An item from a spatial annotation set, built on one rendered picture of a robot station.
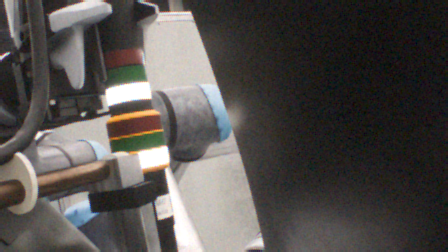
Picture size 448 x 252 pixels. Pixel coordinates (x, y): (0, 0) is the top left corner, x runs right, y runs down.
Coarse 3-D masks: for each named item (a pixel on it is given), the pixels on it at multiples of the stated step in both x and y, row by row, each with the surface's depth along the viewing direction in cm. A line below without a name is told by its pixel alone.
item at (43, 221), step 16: (32, 208) 36; (48, 208) 37; (0, 224) 31; (16, 224) 32; (32, 224) 34; (48, 224) 35; (64, 224) 36; (0, 240) 31; (16, 240) 31; (32, 240) 32; (48, 240) 33; (64, 240) 34; (80, 240) 36
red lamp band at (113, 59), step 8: (104, 56) 37; (112, 56) 37; (120, 56) 37; (128, 56) 37; (136, 56) 37; (112, 64) 37; (120, 64) 37; (128, 64) 37; (136, 64) 37; (144, 64) 38
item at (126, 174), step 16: (96, 160) 36; (112, 160) 34; (128, 160) 35; (112, 176) 34; (128, 176) 34; (96, 192) 35; (112, 192) 34; (128, 192) 34; (144, 192) 35; (96, 208) 35; (112, 208) 35; (128, 208) 34; (144, 208) 36; (112, 224) 36; (128, 224) 36; (144, 224) 35; (112, 240) 36; (128, 240) 36; (144, 240) 35
